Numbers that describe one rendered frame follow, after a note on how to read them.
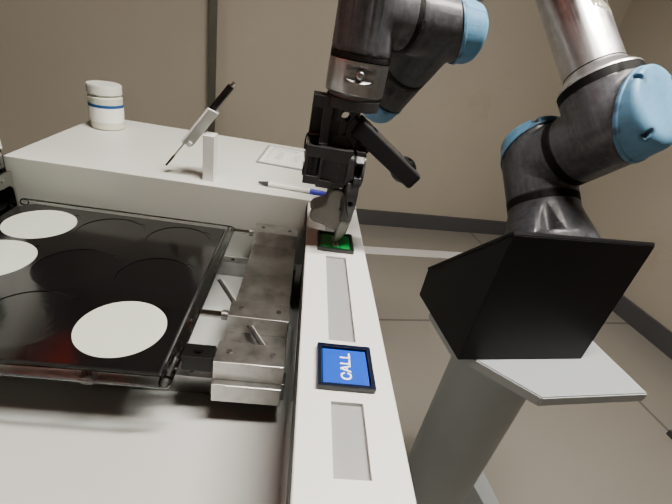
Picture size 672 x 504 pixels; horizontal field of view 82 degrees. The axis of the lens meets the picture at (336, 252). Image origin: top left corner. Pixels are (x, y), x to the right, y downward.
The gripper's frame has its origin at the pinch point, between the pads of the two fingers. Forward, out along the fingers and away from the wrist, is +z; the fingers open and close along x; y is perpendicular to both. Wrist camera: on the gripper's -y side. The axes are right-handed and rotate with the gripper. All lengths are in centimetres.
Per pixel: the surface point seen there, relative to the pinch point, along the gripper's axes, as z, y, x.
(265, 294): 9.8, 10.4, 4.5
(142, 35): -6, 103, -197
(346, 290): 2.2, -0.5, 11.8
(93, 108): -3, 54, -38
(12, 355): 7.9, 34.6, 22.7
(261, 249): 9.8, 12.7, -9.0
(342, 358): 1.4, 0.9, 25.0
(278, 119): 29, 25, -209
